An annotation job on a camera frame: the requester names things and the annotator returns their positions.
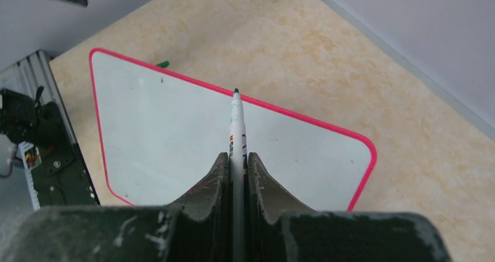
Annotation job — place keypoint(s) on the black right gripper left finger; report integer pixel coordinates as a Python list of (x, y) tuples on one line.
[(194, 227)]

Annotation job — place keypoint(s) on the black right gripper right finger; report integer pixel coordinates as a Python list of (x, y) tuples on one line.
[(284, 229)]

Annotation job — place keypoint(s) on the green white marker pen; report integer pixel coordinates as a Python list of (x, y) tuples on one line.
[(237, 161)]

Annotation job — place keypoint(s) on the red-edged whiteboard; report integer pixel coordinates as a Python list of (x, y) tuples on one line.
[(160, 132)]

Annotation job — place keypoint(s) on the green marker cap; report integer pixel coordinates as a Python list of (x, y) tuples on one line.
[(164, 64)]

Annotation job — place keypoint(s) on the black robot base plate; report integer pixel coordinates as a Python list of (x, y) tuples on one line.
[(62, 177)]

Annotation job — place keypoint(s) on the white slotted cable duct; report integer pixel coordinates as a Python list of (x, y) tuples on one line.
[(31, 159)]

